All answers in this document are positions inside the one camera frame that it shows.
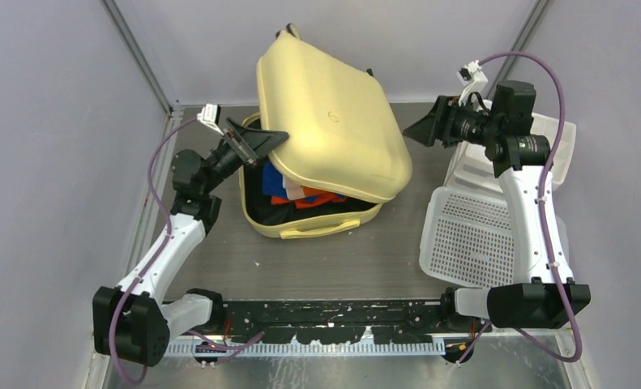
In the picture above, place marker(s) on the blue folded cloth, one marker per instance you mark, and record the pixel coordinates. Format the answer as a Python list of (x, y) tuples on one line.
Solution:
[(271, 178)]

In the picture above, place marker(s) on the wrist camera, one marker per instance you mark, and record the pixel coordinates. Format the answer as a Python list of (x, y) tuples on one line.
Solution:
[(473, 79), (209, 116)]

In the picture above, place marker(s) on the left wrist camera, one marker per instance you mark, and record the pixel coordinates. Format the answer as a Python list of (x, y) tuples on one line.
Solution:
[(209, 116)]

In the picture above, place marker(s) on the white divided organizer tray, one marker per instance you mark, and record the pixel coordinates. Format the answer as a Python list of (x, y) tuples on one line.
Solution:
[(477, 167)]

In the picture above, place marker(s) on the orange folded garment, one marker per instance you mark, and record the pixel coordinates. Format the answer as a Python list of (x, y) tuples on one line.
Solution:
[(314, 198)]

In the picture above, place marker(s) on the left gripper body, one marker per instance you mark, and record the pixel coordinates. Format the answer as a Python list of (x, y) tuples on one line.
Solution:
[(235, 143)]

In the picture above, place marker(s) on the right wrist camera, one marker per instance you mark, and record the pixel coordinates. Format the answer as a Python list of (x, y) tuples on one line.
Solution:
[(473, 79)]

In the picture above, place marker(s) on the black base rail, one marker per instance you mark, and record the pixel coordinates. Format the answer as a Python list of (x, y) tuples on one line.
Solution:
[(391, 321)]

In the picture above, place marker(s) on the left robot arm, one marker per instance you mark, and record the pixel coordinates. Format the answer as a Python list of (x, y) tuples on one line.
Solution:
[(131, 321)]

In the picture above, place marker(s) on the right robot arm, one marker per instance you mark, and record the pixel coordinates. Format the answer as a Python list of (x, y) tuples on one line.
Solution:
[(543, 293)]

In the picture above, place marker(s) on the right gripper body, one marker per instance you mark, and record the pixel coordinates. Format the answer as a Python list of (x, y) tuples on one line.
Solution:
[(464, 124)]

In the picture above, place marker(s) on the orange and pink folded cloth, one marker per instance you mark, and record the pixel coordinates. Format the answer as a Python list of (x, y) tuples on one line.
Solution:
[(293, 190)]

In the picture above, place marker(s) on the white perforated plastic basket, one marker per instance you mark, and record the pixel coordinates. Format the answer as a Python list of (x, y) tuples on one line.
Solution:
[(467, 239)]

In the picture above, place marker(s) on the yellow hard-shell suitcase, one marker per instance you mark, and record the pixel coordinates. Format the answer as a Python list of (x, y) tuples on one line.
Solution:
[(343, 138)]

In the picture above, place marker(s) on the slotted metal cable duct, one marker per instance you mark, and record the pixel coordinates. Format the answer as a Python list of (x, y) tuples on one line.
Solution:
[(187, 347)]

